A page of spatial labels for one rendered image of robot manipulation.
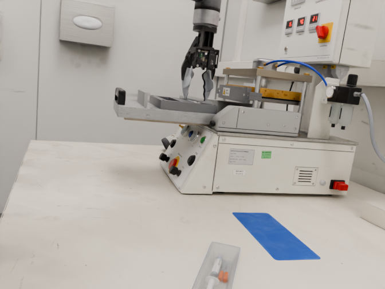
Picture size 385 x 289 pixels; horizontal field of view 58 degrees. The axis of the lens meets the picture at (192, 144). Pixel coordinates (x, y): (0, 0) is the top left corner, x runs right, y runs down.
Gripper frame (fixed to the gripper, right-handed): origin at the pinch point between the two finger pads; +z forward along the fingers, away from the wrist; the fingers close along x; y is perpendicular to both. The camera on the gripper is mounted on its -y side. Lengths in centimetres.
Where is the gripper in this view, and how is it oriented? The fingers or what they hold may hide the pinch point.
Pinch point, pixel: (195, 95)
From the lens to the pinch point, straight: 108.5
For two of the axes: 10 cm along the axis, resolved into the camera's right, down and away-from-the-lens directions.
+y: 2.7, 2.1, -9.4
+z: -1.1, 9.8, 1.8
